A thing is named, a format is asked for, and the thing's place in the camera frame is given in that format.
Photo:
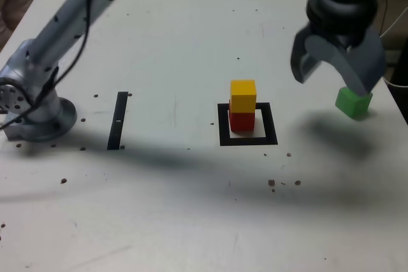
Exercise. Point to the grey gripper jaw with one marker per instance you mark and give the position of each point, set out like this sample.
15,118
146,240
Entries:
363,68
299,68

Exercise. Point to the green cube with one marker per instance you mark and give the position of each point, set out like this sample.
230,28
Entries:
352,106

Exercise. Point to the black tape square outline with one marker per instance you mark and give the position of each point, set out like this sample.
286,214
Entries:
223,132

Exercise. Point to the yellow cube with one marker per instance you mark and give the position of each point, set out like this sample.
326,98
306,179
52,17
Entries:
243,100

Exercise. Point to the red cube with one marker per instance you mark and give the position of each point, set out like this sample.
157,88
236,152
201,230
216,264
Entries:
242,122

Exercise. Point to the black tape strip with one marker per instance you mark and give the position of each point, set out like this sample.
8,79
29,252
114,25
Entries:
116,109

